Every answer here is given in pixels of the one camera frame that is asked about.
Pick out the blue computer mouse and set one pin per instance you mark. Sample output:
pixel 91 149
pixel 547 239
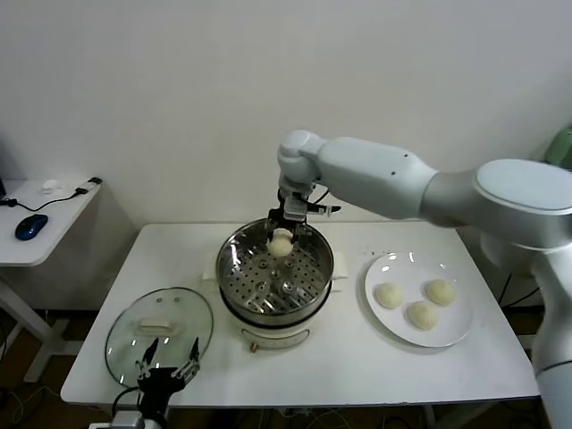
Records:
pixel 31 228

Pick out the white electric cooker base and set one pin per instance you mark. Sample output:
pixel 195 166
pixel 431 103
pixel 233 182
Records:
pixel 272 333

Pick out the white steamed baozi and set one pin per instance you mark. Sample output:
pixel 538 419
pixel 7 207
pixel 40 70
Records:
pixel 440 292
pixel 422 315
pixel 280 246
pixel 389 296

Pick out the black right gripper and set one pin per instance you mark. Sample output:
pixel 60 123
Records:
pixel 292 207

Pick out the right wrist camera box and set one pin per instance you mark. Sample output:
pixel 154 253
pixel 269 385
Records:
pixel 322 208

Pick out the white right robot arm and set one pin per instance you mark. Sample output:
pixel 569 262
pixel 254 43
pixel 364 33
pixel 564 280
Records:
pixel 380 174

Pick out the small white desk object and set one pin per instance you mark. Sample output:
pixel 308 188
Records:
pixel 50 186

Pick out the green appliance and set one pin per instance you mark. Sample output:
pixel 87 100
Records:
pixel 562 145

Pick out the white side desk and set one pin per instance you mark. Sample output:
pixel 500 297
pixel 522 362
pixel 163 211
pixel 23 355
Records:
pixel 53 223

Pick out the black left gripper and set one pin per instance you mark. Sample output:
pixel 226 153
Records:
pixel 158 384

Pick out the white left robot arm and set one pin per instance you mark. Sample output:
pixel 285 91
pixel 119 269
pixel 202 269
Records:
pixel 127 422

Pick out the black and silver adapter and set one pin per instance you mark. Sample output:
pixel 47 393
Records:
pixel 94 181

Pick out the stainless steel steamer basket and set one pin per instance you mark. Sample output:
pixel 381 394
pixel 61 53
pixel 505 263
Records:
pixel 250 286

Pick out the white round plate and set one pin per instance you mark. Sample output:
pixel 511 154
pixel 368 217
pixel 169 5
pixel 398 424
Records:
pixel 384 272

